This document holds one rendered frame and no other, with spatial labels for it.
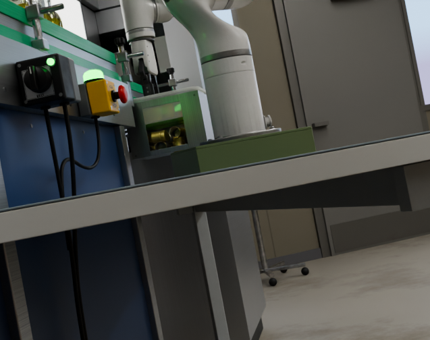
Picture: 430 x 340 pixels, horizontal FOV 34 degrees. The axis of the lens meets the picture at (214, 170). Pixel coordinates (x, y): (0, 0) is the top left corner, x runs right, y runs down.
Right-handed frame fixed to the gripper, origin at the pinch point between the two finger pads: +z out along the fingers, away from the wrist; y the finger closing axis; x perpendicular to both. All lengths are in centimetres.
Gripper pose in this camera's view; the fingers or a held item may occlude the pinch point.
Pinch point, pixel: (151, 92)
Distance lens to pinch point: 211.0
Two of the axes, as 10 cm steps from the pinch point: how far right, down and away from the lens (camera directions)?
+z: 1.9, 9.8, -0.2
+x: 9.7, -1.9, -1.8
